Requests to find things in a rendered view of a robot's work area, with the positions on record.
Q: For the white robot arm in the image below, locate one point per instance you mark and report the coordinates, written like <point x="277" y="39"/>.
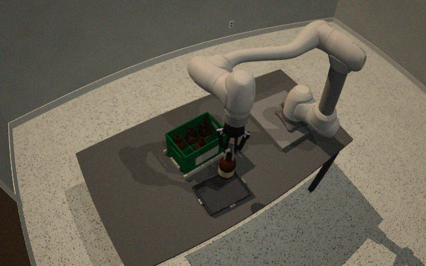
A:
<point x="237" y="91"/>

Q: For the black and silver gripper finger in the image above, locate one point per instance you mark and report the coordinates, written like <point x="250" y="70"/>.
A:
<point x="223" y="145"/>
<point x="241" y="144"/>

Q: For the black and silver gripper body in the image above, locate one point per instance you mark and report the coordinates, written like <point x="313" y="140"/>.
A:
<point x="233" y="130"/>

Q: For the brown glass bottle with cream label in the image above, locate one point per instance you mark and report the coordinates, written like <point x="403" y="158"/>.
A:
<point x="226" y="167"/>

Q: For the green crate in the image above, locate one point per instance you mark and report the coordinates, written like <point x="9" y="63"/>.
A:
<point x="188" y="159"/>

